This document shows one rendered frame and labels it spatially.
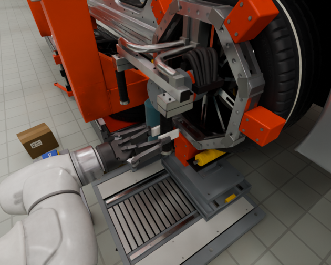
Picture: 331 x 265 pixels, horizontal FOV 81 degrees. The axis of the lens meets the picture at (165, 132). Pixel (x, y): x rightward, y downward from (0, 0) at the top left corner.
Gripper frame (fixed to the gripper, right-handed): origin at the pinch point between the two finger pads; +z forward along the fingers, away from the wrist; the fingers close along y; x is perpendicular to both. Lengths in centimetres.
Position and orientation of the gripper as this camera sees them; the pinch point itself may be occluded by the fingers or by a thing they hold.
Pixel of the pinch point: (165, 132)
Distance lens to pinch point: 58.9
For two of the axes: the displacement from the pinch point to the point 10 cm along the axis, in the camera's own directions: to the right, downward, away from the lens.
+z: 8.5, -3.5, 4.0
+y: 5.3, 5.6, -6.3
